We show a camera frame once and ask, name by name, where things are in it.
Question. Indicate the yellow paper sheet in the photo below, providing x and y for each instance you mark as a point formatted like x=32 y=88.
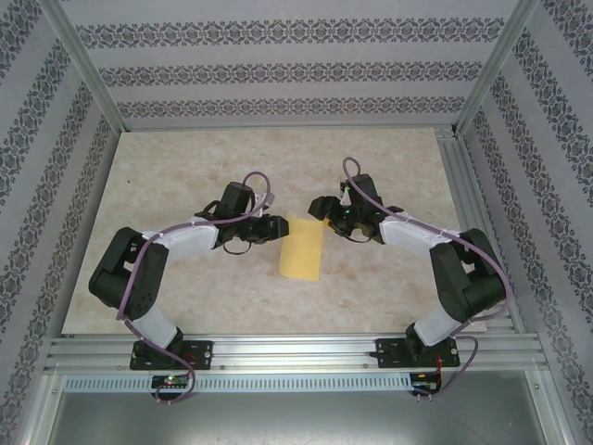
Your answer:
x=301 y=250

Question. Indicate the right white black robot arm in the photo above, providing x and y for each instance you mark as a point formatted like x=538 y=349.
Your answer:
x=407 y=234

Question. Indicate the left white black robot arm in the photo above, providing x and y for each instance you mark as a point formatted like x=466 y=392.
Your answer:
x=190 y=238

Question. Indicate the grey sheet metal panel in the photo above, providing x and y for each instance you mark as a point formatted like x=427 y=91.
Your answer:
x=296 y=422

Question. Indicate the circuit board with orange part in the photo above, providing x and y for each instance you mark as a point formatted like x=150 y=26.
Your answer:
x=424 y=377

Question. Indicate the circuit board with green light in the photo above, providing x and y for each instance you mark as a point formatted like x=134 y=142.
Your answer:
x=171 y=381

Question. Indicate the aluminium side rail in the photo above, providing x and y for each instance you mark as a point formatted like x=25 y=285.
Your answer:
x=463 y=185

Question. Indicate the aluminium mounting rail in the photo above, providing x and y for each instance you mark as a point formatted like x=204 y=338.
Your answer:
x=296 y=352

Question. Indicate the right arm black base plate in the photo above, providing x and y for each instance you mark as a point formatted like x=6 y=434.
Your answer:
x=389 y=352

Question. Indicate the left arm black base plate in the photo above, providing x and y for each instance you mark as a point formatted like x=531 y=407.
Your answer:
x=204 y=354

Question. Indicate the aluminium frame post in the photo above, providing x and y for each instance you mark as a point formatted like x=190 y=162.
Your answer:
x=495 y=69
x=87 y=69

